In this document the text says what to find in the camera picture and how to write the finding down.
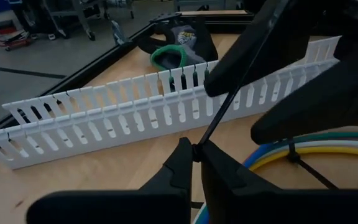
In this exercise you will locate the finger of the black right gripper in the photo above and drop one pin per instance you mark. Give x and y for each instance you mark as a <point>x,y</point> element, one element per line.
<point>337,99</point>
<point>278,40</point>

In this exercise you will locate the red low cart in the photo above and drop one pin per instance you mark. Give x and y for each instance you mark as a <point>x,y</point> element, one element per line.
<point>9,39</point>

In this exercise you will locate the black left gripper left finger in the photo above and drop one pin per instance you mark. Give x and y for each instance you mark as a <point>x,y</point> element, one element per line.
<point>120,208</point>

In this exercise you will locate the grey wheeled cart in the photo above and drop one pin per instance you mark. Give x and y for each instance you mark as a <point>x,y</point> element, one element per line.
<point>82,18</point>

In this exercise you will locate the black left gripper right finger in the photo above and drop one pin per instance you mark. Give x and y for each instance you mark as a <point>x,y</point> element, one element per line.
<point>275,208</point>

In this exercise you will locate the black work glove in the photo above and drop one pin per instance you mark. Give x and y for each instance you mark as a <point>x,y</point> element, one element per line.
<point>207,46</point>

